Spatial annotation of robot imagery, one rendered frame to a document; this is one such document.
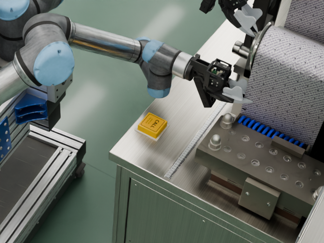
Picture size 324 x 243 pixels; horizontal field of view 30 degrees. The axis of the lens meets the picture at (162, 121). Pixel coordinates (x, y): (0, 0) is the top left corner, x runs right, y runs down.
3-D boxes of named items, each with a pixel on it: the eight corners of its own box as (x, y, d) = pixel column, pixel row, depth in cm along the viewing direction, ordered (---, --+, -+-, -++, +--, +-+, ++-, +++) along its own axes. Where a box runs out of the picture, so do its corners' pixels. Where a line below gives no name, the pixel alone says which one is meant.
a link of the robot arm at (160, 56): (152, 53, 192) (154, 32, 186) (182, 67, 189) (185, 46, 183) (139, 66, 187) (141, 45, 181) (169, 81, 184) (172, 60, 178)
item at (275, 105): (239, 114, 184) (252, 69, 170) (311, 148, 177) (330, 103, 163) (239, 115, 183) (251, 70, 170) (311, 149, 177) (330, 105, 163)
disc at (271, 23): (265, 51, 181) (277, 11, 170) (267, 52, 181) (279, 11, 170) (245, 78, 171) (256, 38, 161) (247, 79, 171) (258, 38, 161)
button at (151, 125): (148, 116, 196) (149, 111, 194) (167, 126, 194) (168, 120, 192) (137, 129, 192) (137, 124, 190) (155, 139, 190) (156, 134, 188)
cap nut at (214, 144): (211, 139, 174) (214, 128, 171) (222, 144, 173) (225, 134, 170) (206, 147, 172) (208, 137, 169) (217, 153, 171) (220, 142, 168)
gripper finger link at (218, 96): (231, 102, 175) (205, 89, 178) (230, 106, 176) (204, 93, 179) (238, 93, 178) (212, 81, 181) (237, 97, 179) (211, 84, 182)
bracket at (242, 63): (226, 108, 202) (244, 37, 180) (244, 116, 200) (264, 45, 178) (220, 117, 199) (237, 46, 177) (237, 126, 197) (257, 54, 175)
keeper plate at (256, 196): (240, 199, 176) (248, 176, 168) (272, 215, 173) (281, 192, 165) (236, 205, 174) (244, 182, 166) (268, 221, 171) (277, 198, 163)
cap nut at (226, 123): (222, 118, 180) (225, 107, 177) (234, 123, 179) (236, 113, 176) (217, 125, 178) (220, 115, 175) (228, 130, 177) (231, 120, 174)
